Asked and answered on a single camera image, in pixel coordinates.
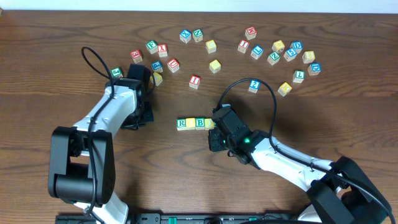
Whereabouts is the green J block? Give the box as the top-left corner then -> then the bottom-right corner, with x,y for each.
110,67 -> 124,78

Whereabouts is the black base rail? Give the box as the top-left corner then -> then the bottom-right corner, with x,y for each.
55,212 -> 312,224

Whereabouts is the blue P block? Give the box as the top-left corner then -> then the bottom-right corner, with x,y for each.
151,60 -> 163,73

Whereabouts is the red G block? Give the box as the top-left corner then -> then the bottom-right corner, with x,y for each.
130,50 -> 143,63

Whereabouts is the yellow 8 block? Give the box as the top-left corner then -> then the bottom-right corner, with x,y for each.
302,51 -> 315,64

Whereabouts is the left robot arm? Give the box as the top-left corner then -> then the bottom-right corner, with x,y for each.
48,78 -> 153,223

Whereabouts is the red I block near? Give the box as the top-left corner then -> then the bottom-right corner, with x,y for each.
188,75 -> 201,89

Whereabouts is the blue d block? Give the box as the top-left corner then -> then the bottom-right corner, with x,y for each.
308,63 -> 322,76
290,41 -> 303,54

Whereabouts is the red I block far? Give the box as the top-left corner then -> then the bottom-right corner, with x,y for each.
238,40 -> 249,54

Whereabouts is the red U block far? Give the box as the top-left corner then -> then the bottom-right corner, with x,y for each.
167,58 -> 180,73

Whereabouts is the red i block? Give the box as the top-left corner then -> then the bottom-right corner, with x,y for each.
238,40 -> 249,54
188,75 -> 201,89

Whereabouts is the yellow block far right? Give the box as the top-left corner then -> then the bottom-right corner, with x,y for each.
272,40 -> 285,54

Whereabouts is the blue 2 block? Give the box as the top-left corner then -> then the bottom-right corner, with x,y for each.
248,80 -> 261,93

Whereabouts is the blue D block right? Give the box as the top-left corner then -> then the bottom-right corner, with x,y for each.
308,63 -> 322,76

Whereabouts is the blue 5 block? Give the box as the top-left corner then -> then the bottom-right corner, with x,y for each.
284,48 -> 297,62

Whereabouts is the blue D block far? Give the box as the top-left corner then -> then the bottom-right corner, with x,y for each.
290,41 -> 303,54

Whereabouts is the green R block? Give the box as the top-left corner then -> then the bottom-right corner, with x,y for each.
177,118 -> 187,131

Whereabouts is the green 7 block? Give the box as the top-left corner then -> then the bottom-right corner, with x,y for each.
292,70 -> 305,83

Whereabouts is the green F block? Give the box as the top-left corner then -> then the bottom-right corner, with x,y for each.
146,40 -> 158,54

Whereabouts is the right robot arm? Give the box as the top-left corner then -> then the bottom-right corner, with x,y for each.
208,125 -> 395,223

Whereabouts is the yellow C block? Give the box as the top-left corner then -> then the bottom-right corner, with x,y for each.
205,40 -> 217,54

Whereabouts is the yellow block centre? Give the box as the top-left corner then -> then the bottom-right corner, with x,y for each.
209,60 -> 221,73

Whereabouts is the red Y block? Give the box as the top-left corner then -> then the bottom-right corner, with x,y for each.
157,44 -> 168,57

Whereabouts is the green N block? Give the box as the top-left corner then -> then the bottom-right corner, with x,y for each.
192,29 -> 203,42

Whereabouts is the yellow K block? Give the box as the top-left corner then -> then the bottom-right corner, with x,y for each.
277,82 -> 292,96

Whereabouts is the blue X block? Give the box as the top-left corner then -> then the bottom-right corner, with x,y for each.
180,29 -> 192,44

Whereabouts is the green Z block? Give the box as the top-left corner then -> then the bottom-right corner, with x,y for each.
267,52 -> 280,65

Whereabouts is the blue L block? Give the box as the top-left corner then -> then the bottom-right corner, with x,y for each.
251,45 -> 264,60

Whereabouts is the yellow block left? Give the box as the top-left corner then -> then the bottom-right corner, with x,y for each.
150,72 -> 163,86

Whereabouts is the green B block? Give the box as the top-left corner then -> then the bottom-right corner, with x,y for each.
195,118 -> 205,130

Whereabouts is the yellow O block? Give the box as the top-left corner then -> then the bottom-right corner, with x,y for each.
205,118 -> 216,130
185,118 -> 196,130

